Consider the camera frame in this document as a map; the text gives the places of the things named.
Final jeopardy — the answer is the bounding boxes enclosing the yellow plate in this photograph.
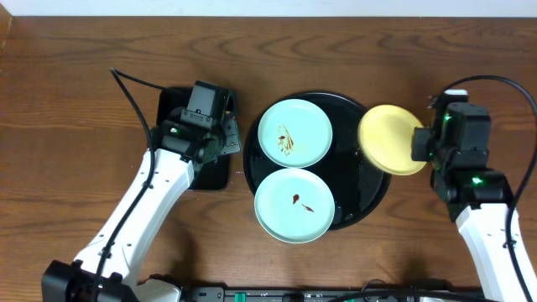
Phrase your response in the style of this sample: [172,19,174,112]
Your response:
[357,105,425,175]

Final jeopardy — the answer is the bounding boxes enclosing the mint plate with sauce smear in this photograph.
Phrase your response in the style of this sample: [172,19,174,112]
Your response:
[257,98,333,168]

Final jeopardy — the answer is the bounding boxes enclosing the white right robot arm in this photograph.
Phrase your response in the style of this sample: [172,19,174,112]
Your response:
[412,102,536,301]

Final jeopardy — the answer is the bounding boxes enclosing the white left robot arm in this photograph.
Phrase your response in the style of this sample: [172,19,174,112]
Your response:
[41,117,241,301]

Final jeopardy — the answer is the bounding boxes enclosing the black rectangular tray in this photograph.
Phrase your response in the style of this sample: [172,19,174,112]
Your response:
[156,86,230,190]

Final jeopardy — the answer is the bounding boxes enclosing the round black tray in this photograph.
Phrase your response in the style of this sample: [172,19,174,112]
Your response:
[242,91,391,230]

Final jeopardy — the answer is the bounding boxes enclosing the mint plate with two drops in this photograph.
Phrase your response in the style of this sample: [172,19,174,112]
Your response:
[254,168,335,243]

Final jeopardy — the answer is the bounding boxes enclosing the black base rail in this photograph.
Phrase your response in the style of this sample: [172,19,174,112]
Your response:
[138,285,475,302]

